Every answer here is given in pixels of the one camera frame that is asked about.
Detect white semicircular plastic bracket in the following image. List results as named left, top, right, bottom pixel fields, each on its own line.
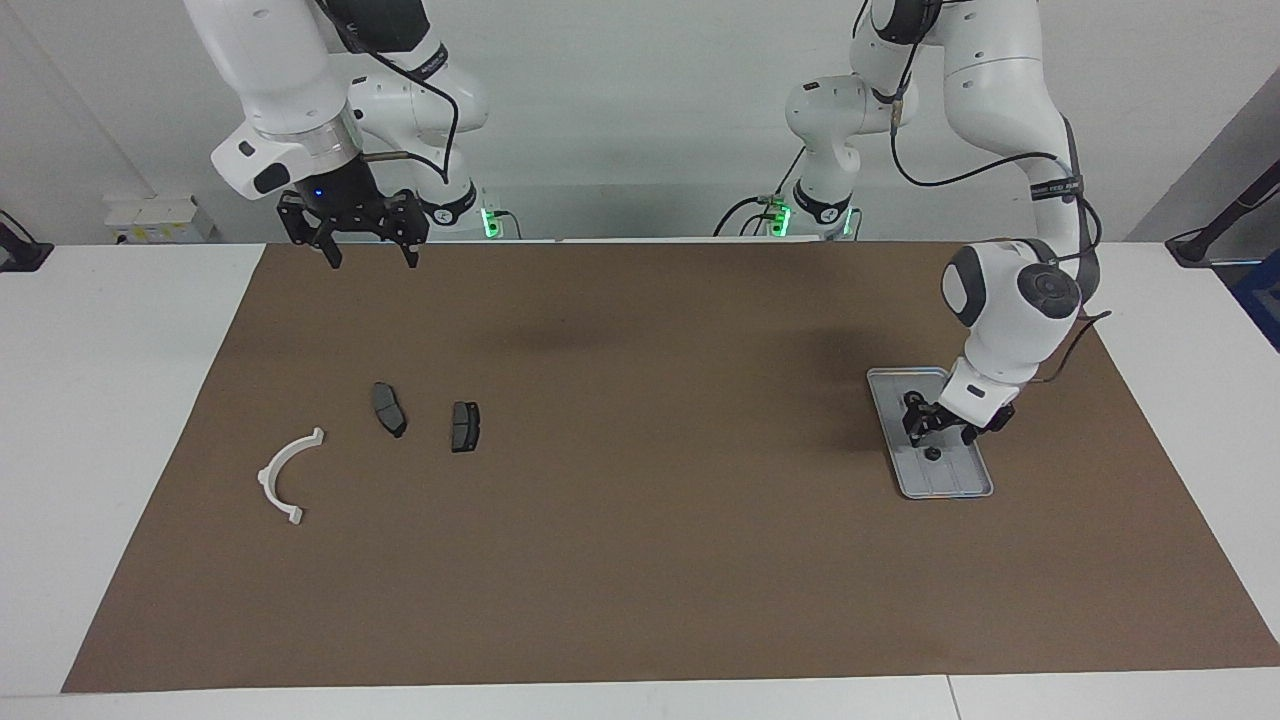
left=257, top=428, right=326, bottom=526

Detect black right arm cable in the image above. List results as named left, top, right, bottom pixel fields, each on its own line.
left=315, top=0, right=461, bottom=186

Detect black base cables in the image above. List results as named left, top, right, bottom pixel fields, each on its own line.
left=713, top=150, right=806, bottom=238

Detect black clamp mount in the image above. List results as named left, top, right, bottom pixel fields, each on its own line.
left=0, top=208, right=54, bottom=273

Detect white power strip box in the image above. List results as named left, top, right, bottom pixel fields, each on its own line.
left=105, top=195, right=218, bottom=244

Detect brown paper table mat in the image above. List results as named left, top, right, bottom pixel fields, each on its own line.
left=62, top=240, right=1280, bottom=694

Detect silver metal ribbed tray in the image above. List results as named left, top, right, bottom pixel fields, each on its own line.
left=866, top=367, right=994, bottom=500

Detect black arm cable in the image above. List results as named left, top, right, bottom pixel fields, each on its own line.
left=885, top=40, right=1111, bottom=386
left=315, top=0, right=461, bottom=186

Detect blue box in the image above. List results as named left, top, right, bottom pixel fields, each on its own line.
left=1230, top=250, right=1280, bottom=353

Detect curved dark grey brake pad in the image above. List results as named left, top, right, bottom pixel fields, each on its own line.
left=372, top=382, right=408, bottom=439

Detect black angled stand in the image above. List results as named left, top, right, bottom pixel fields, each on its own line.
left=1165, top=160, right=1280, bottom=267

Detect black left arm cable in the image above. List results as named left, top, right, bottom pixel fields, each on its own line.
left=885, top=40, right=1111, bottom=386

